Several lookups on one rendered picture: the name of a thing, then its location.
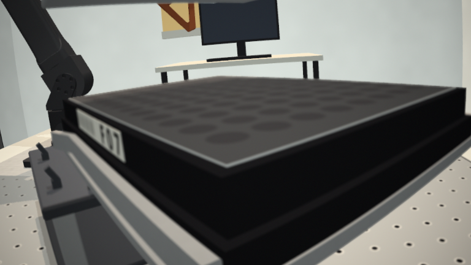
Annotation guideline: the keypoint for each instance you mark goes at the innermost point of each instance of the black microplate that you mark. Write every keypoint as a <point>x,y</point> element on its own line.
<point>261,169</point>

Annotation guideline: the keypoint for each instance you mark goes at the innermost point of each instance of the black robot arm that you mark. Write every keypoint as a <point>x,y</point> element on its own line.
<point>65,74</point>

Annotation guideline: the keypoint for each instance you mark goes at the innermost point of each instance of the grey shelf rack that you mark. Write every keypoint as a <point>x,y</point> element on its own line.
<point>158,239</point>

